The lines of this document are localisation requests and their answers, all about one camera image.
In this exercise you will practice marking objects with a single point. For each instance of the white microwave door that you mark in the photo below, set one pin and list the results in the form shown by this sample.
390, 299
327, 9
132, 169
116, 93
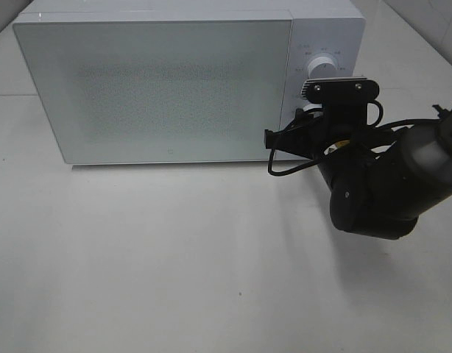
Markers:
132, 92

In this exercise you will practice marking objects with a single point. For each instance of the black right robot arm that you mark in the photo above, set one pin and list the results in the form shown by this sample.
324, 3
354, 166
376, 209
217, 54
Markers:
382, 177

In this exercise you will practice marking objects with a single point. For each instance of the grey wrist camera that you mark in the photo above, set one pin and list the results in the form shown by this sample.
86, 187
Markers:
349, 91

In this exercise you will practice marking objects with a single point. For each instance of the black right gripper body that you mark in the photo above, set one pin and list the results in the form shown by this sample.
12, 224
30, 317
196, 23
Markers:
312, 131

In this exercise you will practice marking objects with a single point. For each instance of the white microwave oven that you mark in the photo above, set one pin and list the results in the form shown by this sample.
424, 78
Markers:
334, 28

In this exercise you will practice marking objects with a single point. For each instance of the white microwave knob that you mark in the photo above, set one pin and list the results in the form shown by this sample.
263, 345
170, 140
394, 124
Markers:
322, 67
310, 107

